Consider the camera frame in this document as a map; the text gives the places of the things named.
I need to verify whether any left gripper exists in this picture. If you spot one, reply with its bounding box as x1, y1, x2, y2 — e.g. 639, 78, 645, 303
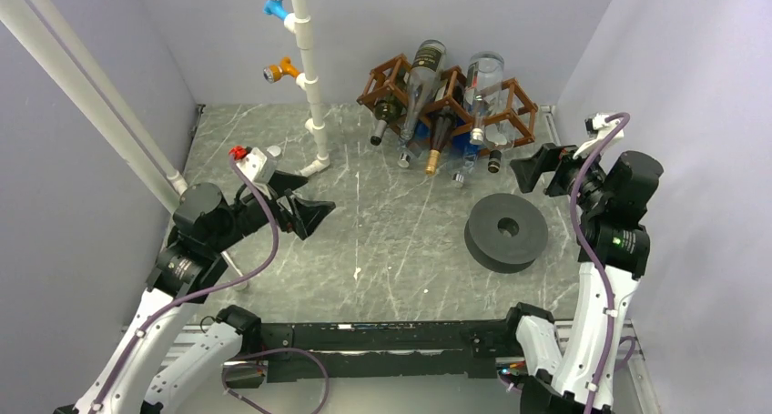
209, 169, 335, 252

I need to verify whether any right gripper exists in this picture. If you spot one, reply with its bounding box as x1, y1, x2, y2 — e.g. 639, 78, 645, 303
511, 138, 610, 211

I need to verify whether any clear bottle dark label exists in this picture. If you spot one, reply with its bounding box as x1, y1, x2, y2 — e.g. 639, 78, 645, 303
400, 39, 446, 145

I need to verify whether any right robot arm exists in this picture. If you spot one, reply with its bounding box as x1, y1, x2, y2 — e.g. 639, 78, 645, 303
501, 143, 664, 413

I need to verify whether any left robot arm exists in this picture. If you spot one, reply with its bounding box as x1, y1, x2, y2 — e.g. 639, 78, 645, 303
56, 171, 336, 413

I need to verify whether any brown wooden wine rack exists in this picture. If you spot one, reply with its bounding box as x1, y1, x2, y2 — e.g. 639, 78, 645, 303
357, 54, 538, 149

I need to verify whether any large clear bottle white stopper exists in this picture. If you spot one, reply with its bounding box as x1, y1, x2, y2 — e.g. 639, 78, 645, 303
463, 51, 504, 146

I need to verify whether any brown bottle gold foil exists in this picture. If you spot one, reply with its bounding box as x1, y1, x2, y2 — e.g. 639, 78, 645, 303
424, 106, 457, 176

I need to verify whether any green bottle grey cap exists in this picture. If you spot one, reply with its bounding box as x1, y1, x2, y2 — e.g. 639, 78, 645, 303
370, 95, 403, 146

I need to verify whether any small silver cap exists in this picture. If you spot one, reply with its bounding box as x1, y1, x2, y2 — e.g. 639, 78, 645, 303
267, 146, 282, 157

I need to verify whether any dark grey foam spool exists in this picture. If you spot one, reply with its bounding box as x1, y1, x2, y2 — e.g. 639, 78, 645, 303
463, 193, 548, 274

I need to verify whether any orange tap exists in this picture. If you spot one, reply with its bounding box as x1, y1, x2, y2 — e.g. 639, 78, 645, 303
263, 56, 300, 84

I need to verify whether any white pvc pipe stand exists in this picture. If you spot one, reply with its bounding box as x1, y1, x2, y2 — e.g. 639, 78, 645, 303
285, 0, 330, 177

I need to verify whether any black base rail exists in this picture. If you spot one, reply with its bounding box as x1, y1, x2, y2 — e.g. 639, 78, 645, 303
201, 305, 562, 385

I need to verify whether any white diagonal frame pipe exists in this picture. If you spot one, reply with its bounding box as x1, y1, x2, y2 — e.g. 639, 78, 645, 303
0, 0, 251, 292

